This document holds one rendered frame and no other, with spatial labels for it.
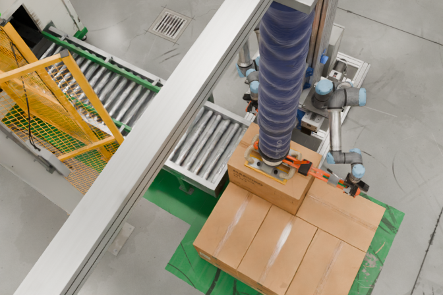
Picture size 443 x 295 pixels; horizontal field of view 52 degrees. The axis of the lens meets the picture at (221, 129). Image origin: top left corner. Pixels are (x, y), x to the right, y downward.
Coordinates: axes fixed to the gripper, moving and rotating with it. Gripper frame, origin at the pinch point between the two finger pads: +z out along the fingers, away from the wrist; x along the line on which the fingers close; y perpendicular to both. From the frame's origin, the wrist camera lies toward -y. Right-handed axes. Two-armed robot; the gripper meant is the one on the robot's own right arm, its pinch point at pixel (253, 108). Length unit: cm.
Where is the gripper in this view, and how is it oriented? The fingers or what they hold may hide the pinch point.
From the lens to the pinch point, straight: 350.4
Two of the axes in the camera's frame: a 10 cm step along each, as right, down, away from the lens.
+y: 8.7, 4.1, -2.7
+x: 4.8, -8.0, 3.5
